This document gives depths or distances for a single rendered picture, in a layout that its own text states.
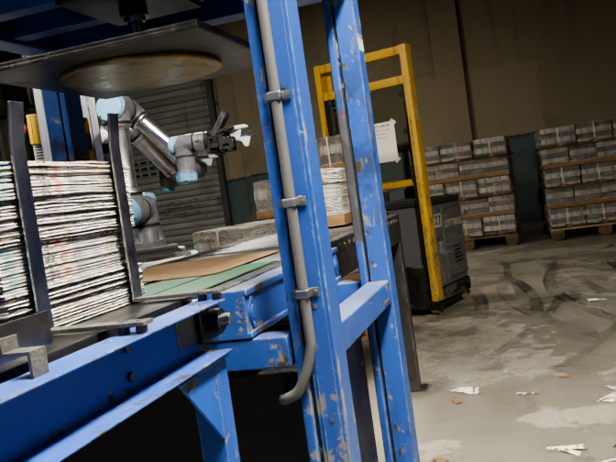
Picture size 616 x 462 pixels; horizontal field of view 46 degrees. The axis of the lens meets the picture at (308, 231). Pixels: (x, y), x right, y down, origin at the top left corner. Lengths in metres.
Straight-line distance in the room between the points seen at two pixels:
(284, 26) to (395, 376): 1.00
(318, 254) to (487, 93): 9.28
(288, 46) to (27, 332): 0.69
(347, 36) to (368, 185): 0.38
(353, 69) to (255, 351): 0.85
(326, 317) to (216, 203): 10.08
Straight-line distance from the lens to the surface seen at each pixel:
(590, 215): 8.84
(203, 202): 11.47
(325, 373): 1.35
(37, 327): 0.94
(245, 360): 1.38
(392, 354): 1.94
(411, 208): 5.21
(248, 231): 3.67
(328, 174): 2.88
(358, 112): 1.90
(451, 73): 10.49
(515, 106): 10.49
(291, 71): 1.32
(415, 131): 5.00
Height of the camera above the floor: 0.95
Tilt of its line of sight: 3 degrees down
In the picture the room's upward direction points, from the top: 8 degrees counter-clockwise
